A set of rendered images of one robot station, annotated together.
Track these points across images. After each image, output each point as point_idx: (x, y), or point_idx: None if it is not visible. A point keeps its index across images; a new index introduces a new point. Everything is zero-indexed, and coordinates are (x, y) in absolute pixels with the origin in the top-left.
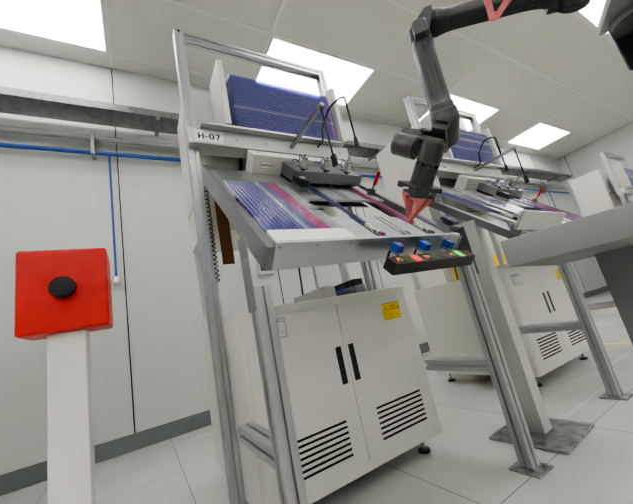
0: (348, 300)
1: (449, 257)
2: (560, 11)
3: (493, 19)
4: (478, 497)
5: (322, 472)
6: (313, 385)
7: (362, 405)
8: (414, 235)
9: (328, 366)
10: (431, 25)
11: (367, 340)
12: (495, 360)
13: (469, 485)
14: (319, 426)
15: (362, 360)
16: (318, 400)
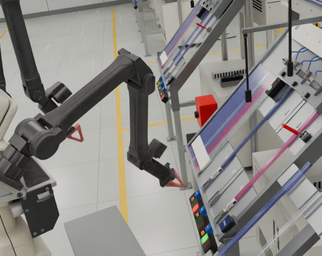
0: (281, 204)
1: (198, 229)
2: (58, 146)
3: (82, 140)
4: None
5: (265, 255)
6: (266, 221)
7: None
8: (203, 199)
9: (270, 222)
10: (133, 58)
11: (284, 240)
12: None
13: None
14: (266, 239)
15: (281, 245)
16: (266, 229)
